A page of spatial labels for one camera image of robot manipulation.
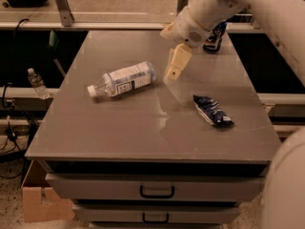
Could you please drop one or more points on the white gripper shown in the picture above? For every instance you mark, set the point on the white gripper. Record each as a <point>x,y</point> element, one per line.
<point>187,30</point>

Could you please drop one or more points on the clear tea bottle blue label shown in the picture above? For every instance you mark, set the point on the clear tea bottle blue label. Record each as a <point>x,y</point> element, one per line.
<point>123,80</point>

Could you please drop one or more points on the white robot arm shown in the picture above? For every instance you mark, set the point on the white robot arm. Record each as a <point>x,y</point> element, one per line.
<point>283,21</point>

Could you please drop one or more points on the small clear water bottle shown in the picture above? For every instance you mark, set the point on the small clear water bottle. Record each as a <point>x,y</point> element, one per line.
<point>38,84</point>

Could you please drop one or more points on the blue soda can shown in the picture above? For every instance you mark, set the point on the blue soda can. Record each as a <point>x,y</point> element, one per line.
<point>213,43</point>

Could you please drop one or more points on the blue snack bag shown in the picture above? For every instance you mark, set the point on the blue snack bag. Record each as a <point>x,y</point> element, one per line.
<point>210,110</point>

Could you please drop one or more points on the grey drawer cabinet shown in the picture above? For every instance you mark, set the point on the grey drawer cabinet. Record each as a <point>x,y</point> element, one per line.
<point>154,130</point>

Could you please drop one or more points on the upper grey drawer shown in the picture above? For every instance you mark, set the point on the upper grey drawer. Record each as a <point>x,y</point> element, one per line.
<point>116,187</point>

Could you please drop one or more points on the grey drawer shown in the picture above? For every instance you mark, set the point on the grey drawer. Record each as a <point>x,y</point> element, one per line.
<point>116,187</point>
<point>155,214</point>

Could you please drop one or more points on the lower grey drawer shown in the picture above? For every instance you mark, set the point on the lower grey drawer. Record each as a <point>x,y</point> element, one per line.
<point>155,214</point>

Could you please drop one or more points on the cardboard box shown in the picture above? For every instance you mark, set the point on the cardboard box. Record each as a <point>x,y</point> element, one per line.
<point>40,201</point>

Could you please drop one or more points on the left metal bracket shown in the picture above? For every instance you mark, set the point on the left metal bracket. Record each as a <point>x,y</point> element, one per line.
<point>66,16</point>

